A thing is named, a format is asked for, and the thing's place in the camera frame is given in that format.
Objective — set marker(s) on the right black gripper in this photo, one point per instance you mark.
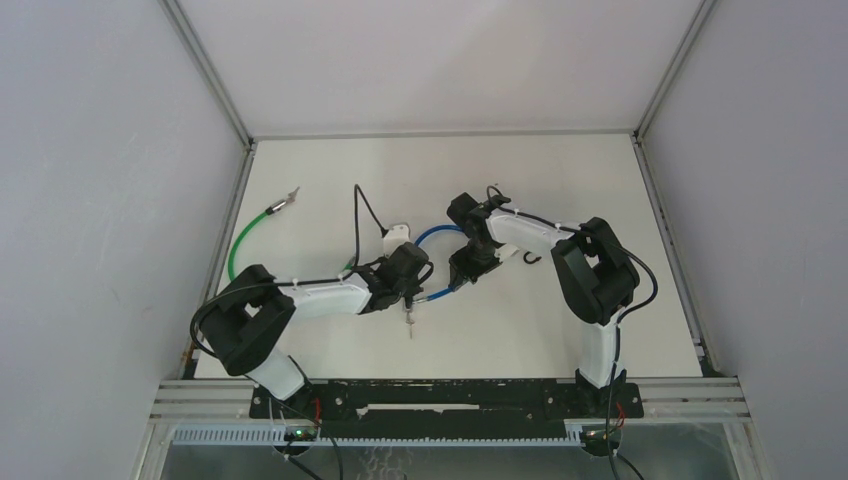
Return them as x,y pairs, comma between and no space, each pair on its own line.
461,271

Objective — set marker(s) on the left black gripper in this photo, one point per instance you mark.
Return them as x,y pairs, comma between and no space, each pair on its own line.
413,289

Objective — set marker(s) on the silver keys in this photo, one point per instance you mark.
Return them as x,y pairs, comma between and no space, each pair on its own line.
409,318

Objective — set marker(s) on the blue cable lock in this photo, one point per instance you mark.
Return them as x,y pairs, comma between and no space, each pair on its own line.
421,238

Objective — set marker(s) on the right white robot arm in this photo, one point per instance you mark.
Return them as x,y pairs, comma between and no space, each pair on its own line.
596,274

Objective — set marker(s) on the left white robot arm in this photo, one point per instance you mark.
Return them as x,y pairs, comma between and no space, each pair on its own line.
242,325

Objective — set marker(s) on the orange padlock with keys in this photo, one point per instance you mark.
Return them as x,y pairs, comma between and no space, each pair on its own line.
508,251

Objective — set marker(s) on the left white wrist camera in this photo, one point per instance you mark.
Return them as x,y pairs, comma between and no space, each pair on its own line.
396,236

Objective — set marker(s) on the green cable lock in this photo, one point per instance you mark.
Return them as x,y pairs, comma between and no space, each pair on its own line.
276,208

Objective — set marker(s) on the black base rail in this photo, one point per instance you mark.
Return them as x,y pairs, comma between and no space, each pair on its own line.
480,408

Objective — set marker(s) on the white slotted cable duct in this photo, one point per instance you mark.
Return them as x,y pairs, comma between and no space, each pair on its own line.
570,435

